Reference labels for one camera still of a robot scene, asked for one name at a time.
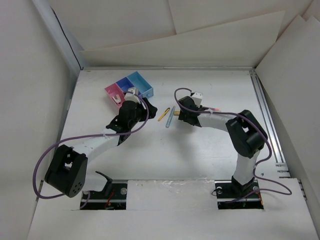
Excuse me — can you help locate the yellow utility knife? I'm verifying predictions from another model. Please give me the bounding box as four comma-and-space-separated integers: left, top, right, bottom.
157, 107, 171, 122

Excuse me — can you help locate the right aluminium rail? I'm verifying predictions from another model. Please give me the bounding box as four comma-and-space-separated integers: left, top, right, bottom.
249, 68, 291, 179

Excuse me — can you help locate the dark blue container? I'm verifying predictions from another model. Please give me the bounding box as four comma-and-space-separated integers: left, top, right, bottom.
116, 76, 143, 97

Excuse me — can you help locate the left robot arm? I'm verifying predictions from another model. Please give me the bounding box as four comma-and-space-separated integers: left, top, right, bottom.
44, 97, 158, 198

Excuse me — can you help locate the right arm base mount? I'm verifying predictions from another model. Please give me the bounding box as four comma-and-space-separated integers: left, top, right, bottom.
211, 180, 264, 210

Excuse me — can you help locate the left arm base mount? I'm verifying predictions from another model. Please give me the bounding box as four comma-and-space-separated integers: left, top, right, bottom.
79, 171, 128, 211

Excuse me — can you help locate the light blue container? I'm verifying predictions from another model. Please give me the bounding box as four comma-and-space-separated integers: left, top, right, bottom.
127, 71, 154, 99

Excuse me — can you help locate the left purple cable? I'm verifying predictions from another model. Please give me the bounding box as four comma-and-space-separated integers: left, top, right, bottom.
32, 96, 151, 210

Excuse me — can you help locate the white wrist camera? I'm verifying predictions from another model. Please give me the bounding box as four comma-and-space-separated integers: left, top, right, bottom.
124, 87, 140, 103
190, 91, 203, 108

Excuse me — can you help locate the pink container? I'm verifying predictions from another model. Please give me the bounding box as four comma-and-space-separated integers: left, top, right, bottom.
104, 83, 125, 110

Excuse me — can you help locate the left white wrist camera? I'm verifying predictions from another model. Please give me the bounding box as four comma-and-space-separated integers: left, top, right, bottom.
124, 87, 140, 103

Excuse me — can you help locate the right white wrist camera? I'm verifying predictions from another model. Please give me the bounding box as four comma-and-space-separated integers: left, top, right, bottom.
190, 91, 203, 108

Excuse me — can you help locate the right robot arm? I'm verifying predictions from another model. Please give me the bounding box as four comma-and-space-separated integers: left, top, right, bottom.
177, 96, 268, 199

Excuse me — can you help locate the pack of coloured crayons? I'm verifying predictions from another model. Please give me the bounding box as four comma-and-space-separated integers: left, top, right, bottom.
208, 107, 222, 112

